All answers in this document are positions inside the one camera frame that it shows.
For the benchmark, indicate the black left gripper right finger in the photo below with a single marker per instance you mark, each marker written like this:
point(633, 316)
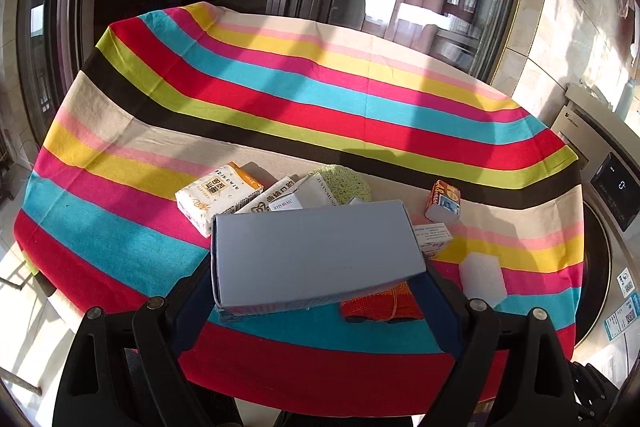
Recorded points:
point(536, 388)

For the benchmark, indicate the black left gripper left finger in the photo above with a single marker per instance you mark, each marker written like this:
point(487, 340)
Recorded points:
point(123, 369)

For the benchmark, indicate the white foam sponge block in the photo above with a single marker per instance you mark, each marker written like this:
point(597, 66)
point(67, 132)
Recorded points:
point(481, 278)

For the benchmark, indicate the long grey blue box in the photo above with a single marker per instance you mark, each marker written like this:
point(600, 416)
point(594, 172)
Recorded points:
point(297, 259)

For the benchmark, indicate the orange knitted coaster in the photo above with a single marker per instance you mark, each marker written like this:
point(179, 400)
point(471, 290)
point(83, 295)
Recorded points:
point(394, 305)

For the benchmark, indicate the white medicine box blue end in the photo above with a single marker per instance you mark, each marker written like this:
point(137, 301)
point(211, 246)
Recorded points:
point(431, 238)

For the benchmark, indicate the striped colourful tablecloth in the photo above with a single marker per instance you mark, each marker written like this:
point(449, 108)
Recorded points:
point(167, 96)

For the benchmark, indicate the red white tissue pack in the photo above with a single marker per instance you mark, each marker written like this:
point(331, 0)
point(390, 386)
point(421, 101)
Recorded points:
point(444, 203)

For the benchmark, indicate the orange white tissue pack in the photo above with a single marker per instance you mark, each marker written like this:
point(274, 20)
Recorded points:
point(220, 192)

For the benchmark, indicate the white toothpaste box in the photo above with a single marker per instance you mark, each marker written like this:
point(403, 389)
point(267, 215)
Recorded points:
point(261, 202)

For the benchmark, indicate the yellow-green knitted coaster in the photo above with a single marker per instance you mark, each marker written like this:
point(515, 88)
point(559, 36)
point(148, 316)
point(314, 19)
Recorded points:
point(345, 184)

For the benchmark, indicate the white printed small box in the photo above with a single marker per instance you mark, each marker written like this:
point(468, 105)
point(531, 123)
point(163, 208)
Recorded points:
point(312, 192)

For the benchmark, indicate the gold front-load washing machine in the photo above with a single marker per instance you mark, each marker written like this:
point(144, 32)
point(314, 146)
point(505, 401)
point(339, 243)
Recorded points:
point(607, 317)

